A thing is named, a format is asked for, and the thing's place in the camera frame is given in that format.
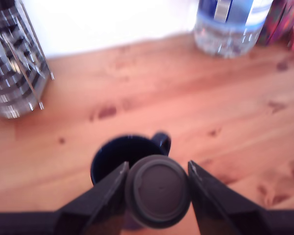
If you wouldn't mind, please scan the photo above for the dark brown coffee capsule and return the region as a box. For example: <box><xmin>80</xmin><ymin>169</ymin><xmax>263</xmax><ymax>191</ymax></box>
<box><xmin>124</xmin><ymin>154</ymin><xmax>192</xmax><ymax>230</ymax></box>

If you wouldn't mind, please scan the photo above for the black ELWOOD mug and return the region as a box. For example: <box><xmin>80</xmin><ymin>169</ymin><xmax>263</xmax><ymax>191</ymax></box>
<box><xmin>90</xmin><ymin>132</ymin><xmax>172</xmax><ymax>187</ymax></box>

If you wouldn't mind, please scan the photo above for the large clear water bottle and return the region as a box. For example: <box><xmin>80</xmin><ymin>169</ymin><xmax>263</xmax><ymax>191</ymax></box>
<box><xmin>193</xmin><ymin>0</ymin><xmax>274</xmax><ymax>59</ymax></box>

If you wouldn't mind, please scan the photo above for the floral tissue box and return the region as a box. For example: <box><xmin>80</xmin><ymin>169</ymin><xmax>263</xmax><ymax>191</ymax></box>
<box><xmin>258</xmin><ymin>0</ymin><xmax>294</xmax><ymax>46</ymax></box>

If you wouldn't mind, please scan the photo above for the chrome wire utensil rack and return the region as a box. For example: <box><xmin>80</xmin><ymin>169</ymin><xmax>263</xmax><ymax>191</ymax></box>
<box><xmin>0</xmin><ymin>0</ymin><xmax>55</xmax><ymax>120</ymax></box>

